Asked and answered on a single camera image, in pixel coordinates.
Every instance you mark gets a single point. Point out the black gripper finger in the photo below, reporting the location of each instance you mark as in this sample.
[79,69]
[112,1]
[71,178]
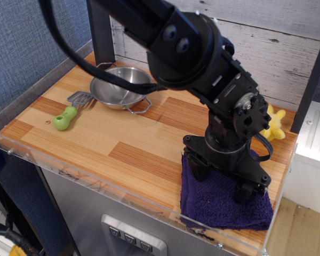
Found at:
[243,192]
[199,167]

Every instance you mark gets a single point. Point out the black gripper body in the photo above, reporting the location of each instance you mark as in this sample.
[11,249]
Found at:
[238,164]

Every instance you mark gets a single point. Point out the violet terry cloth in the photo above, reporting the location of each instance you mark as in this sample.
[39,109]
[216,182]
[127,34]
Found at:
[211,202]

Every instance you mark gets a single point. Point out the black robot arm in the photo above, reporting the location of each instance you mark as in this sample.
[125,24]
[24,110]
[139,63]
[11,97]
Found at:
[186,51]

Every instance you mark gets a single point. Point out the white appliance with metal top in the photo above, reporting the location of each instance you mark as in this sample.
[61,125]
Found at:
[302,184]

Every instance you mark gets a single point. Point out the yellow plush duck toy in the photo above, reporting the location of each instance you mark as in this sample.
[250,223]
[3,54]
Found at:
[275,125]

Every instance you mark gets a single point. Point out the silver button control panel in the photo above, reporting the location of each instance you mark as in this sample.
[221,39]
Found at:
[125,239]

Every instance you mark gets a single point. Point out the clear acrylic front guard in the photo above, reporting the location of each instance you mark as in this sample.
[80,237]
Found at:
[147,198]

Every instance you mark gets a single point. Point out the yellow object bottom left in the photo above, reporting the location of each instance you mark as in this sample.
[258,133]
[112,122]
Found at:
[17,251]

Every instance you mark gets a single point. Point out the black vertical post right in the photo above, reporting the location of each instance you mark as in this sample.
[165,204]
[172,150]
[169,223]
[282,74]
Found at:
[307,97]

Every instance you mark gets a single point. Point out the black vertical post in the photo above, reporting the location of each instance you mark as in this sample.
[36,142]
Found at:
[307,97]
[101,35]

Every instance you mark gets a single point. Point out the stainless steel two-handled bowl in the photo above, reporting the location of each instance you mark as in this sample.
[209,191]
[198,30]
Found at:
[118,98]

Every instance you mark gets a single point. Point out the green-handled grey toy spatula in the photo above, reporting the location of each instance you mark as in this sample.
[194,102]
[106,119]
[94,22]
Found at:
[79,98]

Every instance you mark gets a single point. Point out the black vertical post left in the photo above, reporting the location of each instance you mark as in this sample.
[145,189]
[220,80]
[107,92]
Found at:
[101,35]

